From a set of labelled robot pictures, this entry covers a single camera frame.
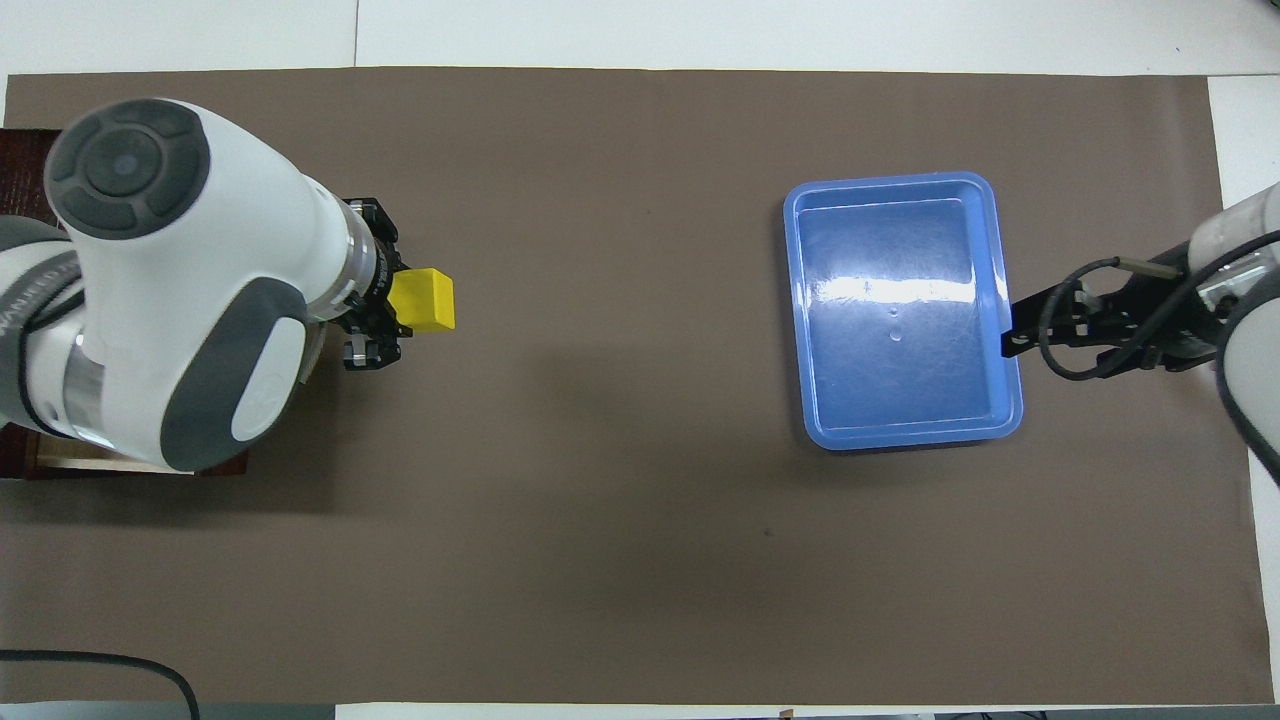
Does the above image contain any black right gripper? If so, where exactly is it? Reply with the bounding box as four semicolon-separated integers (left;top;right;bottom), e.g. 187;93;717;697
1000;268;1233;373

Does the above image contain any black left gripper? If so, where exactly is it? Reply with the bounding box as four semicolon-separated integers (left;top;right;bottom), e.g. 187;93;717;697
338;196;414;373

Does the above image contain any yellow cube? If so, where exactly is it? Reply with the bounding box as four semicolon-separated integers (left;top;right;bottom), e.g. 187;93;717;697
388;267;457;333

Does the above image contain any blue plastic tray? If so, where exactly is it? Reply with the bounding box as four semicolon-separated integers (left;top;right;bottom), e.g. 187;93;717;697
783;172;1025;452

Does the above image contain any brown table mat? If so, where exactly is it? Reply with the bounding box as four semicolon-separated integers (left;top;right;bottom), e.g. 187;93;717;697
0;66;1276;707

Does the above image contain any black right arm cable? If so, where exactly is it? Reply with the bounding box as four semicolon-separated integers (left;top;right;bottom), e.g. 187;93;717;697
1037;228;1280;382

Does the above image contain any black table edge cable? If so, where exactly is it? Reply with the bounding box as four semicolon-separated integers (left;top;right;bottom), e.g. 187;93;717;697
0;649;202;720

